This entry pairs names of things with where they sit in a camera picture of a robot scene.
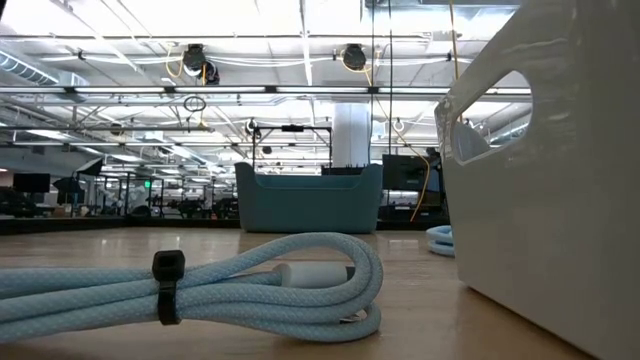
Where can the black aluminium table frame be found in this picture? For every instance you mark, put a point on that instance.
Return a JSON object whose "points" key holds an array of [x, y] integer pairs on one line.
{"points": [[100, 225]]}

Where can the black background monitor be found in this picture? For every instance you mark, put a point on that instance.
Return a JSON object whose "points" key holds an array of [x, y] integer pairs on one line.
{"points": [[405, 172]]}

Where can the white plastic tray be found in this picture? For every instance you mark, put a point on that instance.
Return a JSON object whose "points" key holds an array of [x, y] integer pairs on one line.
{"points": [[525, 250]]}

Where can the teal plastic bin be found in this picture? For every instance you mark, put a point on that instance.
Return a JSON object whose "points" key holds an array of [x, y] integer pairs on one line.
{"points": [[310, 205]]}

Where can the black background station frame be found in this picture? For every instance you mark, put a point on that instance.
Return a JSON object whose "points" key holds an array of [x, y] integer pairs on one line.
{"points": [[292, 129]]}

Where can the white building column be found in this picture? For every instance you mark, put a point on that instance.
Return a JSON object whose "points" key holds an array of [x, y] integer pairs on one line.
{"points": [[352, 135]]}

